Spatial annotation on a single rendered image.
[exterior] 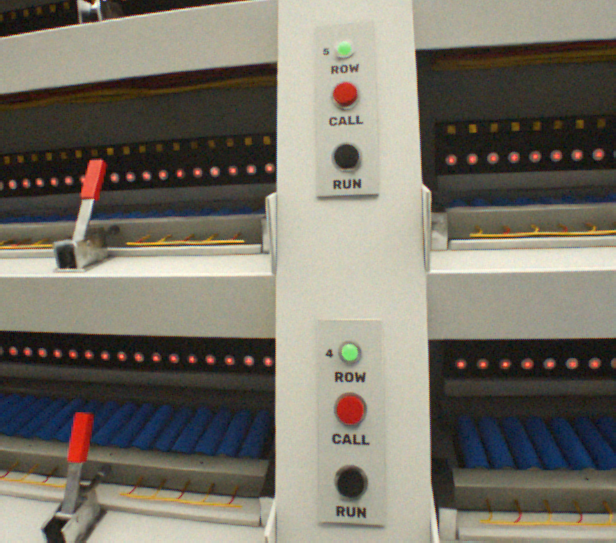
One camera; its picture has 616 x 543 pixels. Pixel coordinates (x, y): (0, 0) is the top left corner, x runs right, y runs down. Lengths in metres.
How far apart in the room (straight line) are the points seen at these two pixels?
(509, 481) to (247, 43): 0.37
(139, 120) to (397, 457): 0.48
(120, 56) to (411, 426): 0.34
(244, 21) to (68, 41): 0.15
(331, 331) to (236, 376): 0.21
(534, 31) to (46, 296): 0.40
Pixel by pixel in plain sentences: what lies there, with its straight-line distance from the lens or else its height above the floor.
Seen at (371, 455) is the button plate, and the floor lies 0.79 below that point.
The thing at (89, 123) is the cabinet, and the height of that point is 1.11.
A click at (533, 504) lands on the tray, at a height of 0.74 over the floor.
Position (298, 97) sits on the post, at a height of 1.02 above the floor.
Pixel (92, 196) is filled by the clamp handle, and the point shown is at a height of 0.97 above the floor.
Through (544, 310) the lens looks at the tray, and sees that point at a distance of 0.30.
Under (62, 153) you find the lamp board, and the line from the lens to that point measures 0.58.
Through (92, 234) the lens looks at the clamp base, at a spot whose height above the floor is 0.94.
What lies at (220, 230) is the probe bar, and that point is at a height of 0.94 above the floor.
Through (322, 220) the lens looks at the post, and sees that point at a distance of 0.28.
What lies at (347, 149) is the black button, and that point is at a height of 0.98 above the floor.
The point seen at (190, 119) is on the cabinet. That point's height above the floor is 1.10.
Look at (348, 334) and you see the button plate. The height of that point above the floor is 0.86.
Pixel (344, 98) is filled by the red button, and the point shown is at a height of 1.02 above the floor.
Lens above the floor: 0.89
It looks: 8 degrees up
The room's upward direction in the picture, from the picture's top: straight up
